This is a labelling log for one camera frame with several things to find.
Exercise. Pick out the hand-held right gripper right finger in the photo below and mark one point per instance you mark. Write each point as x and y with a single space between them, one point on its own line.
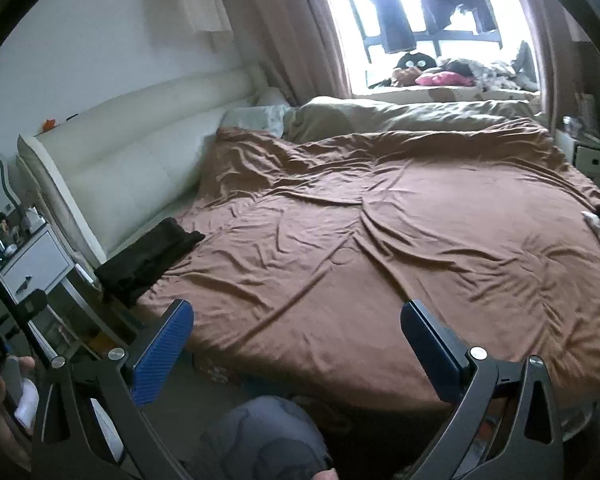
430 350

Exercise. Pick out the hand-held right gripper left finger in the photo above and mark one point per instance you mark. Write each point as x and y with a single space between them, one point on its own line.
165 350

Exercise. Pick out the black shirt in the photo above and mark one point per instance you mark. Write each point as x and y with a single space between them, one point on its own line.
145 260

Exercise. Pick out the white dresser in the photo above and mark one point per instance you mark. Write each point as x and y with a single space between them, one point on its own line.
40 265

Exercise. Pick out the bed with brown sheet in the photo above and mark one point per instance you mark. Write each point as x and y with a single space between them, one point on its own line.
355 260

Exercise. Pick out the cluster of toiletry bottles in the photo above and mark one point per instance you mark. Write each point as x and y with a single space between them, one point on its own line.
0 232

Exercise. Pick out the white padded headboard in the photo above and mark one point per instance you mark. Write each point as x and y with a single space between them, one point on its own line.
130 150

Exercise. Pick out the small orange toy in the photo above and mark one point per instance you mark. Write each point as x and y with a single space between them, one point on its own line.
48 124

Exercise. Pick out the beige duvet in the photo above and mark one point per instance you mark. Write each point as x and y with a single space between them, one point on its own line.
405 112

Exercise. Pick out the pale pillow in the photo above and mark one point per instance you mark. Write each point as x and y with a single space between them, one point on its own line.
252 117

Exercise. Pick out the white nightstand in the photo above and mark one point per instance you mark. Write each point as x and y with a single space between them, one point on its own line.
592 157

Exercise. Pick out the pink cloth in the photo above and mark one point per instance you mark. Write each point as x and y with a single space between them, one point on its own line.
442 79

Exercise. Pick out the black plush toy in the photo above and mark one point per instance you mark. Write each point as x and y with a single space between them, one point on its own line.
415 61

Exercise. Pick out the dark framed window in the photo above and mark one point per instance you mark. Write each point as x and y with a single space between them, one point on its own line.
370 65

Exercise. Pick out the pink curtain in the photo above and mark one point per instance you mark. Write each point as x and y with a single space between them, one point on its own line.
550 50
280 25

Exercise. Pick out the dark hanging trousers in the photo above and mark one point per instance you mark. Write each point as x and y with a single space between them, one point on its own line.
392 20

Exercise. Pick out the white hanging cloth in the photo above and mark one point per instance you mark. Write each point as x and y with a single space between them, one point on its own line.
200 5

